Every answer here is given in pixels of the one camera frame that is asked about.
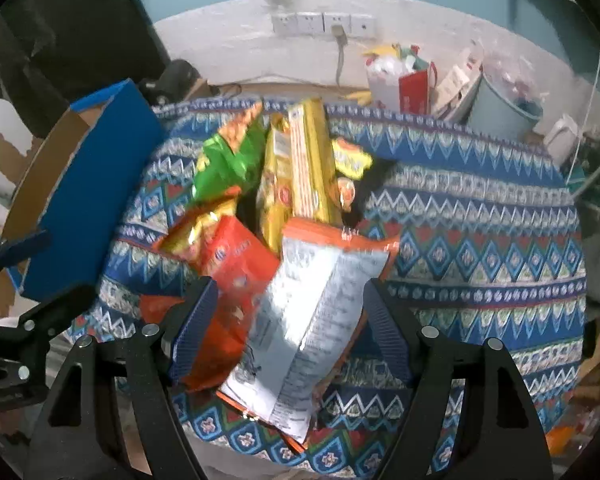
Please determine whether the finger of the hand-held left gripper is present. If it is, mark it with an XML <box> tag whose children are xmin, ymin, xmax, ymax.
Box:
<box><xmin>0</xmin><ymin>284</ymin><xmax>100</xmax><ymax>356</ymax></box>
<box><xmin>0</xmin><ymin>230</ymin><xmax>52</xmax><ymax>307</ymax></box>

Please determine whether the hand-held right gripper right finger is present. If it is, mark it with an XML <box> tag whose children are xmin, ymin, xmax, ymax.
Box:
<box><xmin>362</xmin><ymin>277</ymin><xmax>554</xmax><ymax>480</ymax></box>

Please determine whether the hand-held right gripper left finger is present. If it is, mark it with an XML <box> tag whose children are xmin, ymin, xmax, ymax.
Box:
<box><xmin>25</xmin><ymin>276</ymin><xmax>220</xmax><ymax>480</ymax></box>

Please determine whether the white and orange snack bag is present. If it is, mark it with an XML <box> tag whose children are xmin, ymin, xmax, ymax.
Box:
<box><xmin>217</xmin><ymin>217</ymin><xmax>402</xmax><ymax>454</ymax></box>

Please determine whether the blue cardboard box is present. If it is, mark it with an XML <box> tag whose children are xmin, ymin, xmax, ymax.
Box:
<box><xmin>2</xmin><ymin>79</ymin><xmax>170</xmax><ymax>302</ymax></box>

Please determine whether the black snack bag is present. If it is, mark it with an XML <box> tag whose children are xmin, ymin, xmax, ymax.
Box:
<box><xmin>340</xmin><ymin>156</ymin><xmax>398</xmax><ymax>233</ymax></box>

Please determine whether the long yellow snack packet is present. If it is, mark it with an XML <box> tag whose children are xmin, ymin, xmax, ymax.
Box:
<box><xmin>286</xmin><ymin>98</ymin><xmax>343</xmax><ymax>225</ymax></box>

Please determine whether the gold and red snack bag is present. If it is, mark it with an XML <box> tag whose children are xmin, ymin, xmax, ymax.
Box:
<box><xmin>154</xmin><ymin>187</ymin><xmax>243</xmax><ymax>273</ymax></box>

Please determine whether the patterned blue blanket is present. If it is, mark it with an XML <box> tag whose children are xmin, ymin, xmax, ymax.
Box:
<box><xmin>69</xmin><ymin>94</ymin><xmax>589</xmax><ymax>477</ymax></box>

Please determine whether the small yellow snack packet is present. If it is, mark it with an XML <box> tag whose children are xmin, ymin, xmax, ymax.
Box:
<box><xmin>331</xmin><ymin>137</ymin><xmax>374</xmax><ymax>181</ymax></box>

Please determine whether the green snack bag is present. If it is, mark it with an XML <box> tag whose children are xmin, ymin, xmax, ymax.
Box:
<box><xmin>190</xmin><ymin>102</ymin><xmax>267</xmax><ymax>207</ymax></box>

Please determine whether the black round device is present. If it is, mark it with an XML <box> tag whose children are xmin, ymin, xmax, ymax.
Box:
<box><xmin>139</xmin><ymin>59</ymin><xmax>207</xmax><ymax>107</ymax></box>

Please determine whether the light blue bucket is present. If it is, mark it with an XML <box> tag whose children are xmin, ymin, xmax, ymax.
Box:
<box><xmin>467</xmin><ymin>71</ymin><xmax>545</xmax><ymax>142</ymax></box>

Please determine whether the white plastic bag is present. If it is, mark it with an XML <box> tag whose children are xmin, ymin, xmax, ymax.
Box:
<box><xmin>364</xmin><ymin>52</ymin><xmax>406</xmax><ymax>111</ymax></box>

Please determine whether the white cardboard carton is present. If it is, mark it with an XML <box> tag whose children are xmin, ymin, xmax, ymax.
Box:
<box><xmin>431</xmin><ymin>46</ymin><xmax>485</xmax><ymax>122</ymax></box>

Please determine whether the grey plug with cable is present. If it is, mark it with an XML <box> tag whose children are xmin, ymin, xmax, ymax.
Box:
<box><xmin>330</xmin><ymin>24</ymin><xmax>350</xmax><ymax>87</ymax></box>

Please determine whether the white wall socket row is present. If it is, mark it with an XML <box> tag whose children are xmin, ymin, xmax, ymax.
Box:
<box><xmin>271</xmin><ymin>11</ymin><xmax>379</xmax><ymax>39</ymax></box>

